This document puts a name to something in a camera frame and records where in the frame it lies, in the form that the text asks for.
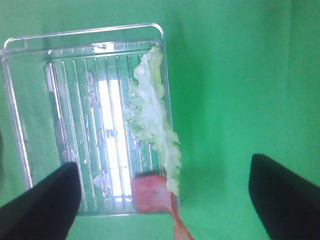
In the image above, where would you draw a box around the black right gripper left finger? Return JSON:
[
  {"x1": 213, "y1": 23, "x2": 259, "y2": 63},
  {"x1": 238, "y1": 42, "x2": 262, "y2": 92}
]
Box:
[{"x1": 0, "y1": 162, "x2": 82, "y2": 240}]

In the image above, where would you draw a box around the right clear plastic tray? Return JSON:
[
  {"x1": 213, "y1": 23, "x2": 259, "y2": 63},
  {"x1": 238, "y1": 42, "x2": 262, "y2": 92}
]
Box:
[{"x1": 0, "y1": 23, "x2": 172, "y2": 216}]

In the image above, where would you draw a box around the green lettuce leaf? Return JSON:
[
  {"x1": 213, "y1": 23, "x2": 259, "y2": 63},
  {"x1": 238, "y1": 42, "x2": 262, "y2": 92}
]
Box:
[{"x1": 125, "y1": 46, "x2": 182, "y2": 196}]

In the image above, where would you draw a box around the bacon strip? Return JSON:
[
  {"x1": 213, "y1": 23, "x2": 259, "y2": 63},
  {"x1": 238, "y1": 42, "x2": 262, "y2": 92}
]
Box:
[{"x1": 131, "y1": 175, "x2": 194, "y2": 240}]

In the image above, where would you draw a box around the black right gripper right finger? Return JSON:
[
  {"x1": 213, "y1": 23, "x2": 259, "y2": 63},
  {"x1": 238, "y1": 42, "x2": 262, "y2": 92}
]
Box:
[{"x1": 248, "y1": 153, "x2": 320, "y2": 240}]

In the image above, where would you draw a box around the green tablecloth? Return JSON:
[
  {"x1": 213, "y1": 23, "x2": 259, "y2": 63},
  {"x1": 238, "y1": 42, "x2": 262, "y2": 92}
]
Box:
[{"x1": 0, "y1": 0, "x2": 320, "y2": 240}]

